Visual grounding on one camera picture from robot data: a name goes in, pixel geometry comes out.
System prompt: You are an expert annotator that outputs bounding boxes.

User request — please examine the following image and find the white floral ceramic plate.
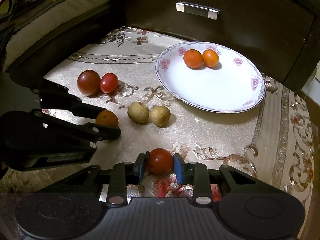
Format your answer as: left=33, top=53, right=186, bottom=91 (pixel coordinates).
left=155, top=41, right=266, bottom=113

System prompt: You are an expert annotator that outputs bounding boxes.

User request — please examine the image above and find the bright red cherry tomato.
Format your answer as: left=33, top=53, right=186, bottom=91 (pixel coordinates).
left=100, top=73, right=118, bottom=94

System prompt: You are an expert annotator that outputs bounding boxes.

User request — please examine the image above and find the small orange kumquat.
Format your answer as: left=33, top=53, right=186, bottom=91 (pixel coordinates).
left=202, top=49, right=219, bottom=68

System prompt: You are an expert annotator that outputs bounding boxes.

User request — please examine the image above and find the medium orange mandarin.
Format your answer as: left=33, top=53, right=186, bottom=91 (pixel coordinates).
left=95, top=110, right=119, bottom=127

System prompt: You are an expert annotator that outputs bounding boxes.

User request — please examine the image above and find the dark red large tomato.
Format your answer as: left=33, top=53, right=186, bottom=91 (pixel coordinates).
left=77, top=70, right=101, bottom=96

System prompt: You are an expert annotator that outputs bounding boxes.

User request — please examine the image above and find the tan longan fruit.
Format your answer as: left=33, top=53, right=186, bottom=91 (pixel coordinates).
left=150, top=106, right=171, bottom=127
left=127, top=102, right=149, bottom=124

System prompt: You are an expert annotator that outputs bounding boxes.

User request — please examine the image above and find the floral beige table cloth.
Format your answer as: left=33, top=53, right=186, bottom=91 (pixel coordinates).
left=4, top=26, right=315, bottom=205

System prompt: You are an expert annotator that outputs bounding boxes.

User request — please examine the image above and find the large orange mandarin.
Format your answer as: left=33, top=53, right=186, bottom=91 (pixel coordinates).
left=183, top=49, right=203, bottom=69

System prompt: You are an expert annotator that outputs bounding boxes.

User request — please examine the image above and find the silver black drawer handle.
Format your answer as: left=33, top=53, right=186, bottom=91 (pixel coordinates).
left=176, top=2, right=220, bottom=20

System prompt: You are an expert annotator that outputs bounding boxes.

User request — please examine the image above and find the dark wooden nightstand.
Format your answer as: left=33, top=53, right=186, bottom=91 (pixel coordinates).
left=110, top=0, right=319, bottom=91

